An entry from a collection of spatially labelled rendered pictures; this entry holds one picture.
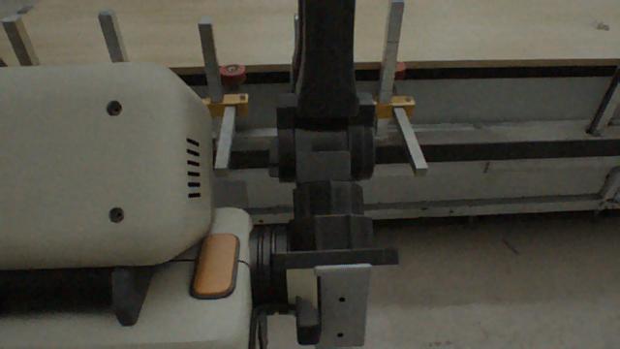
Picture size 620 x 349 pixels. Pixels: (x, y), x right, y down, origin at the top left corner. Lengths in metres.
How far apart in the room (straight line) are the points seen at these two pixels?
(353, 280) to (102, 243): 0.20
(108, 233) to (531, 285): 1.90
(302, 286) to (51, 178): 0.21
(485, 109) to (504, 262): 0.73
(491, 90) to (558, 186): 0.71
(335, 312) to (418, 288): 1.50
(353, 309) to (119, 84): 0.27
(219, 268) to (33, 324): 0.14
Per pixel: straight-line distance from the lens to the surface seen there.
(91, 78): 0.33
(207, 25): 1.21
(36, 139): 0.34
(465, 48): 1.61
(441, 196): 2.01
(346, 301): 0.40
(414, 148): 1.18
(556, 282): 2.14
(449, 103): 1.66
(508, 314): 1.95
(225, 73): 1.37
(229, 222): 0.42
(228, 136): 1.17
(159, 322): 0.35
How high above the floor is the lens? 1.53
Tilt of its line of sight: 41 degrees down
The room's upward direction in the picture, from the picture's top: straight up
